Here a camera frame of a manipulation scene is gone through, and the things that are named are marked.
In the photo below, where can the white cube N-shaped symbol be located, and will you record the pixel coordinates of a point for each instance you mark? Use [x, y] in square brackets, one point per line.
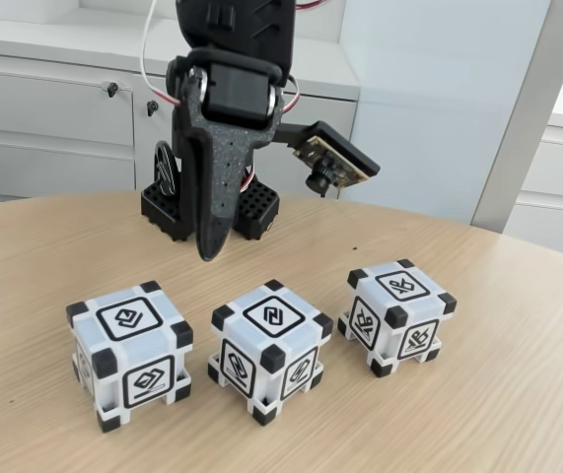
[271, 315]

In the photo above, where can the white cube crossed-lines symbol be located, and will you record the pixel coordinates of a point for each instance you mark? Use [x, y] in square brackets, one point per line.
[401, 288]

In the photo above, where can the black clamp knob disc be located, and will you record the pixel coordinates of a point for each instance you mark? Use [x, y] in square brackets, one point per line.
[165, 170]

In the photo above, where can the black cabinet key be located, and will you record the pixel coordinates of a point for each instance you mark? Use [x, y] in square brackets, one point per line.
[152, 107]
[112, 89]

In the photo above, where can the white cube stacked-squares symbol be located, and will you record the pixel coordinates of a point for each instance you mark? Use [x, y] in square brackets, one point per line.
[128, 320]

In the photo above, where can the white low cabinet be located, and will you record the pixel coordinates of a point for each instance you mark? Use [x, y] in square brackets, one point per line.
[39, 98]

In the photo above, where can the white drawer unit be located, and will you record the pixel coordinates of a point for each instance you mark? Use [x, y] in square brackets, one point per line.
[557, 162]

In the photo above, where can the camera module on black mount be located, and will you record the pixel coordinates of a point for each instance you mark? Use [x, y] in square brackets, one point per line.
[330, 162]

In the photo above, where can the grey metal post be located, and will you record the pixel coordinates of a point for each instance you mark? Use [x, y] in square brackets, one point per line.
[517, 123]

